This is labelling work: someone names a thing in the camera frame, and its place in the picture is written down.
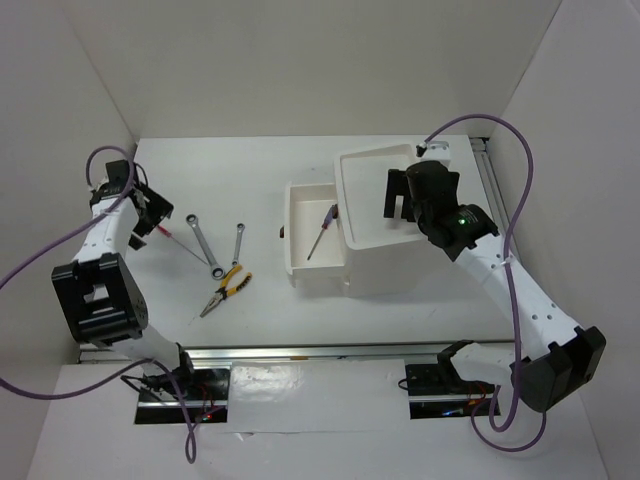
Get red precision screwdriver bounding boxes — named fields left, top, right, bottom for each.
left=155, top=225, right=207, bottom=265

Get purple precision screwdriver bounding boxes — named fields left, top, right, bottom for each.
left=306, top=204, right=338, bottom=261

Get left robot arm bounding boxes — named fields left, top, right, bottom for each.
left=51, top=160, right=198, bottom=399

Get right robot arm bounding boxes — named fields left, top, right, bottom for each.
left=383, top=161, right=606, bottom=413

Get white drawer cabinet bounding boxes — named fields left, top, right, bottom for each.
left=334, top=144, right=431, bottom=298

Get large ratchet wrench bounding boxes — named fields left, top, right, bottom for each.
left=185, top=213, right=225, bottom=280

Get small ratchet wrench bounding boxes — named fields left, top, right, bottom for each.
left=231, top=223, right=245, bottom=267

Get yellow black pliers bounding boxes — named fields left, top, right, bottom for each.
left=199, top=264, right=253, bottom=318

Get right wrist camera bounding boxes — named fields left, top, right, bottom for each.
left=416, top=141, right=451, bottom=164

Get right aluminium rail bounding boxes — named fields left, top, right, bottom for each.
left=469, top=137, right=509, bottom=232

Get aluminium rail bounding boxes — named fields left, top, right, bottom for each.
left=469, top=137, right=509, bottom=232
left=77, top=339, right=516, bottom=365

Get front aluminium rail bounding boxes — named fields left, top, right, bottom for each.
left=77, top=339, right=516, bottom=365

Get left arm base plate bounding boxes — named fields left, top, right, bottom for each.
left=123, top=366, right=231, bottom=425

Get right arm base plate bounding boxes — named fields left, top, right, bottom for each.
left=397, top=364, right=495, bottom=420

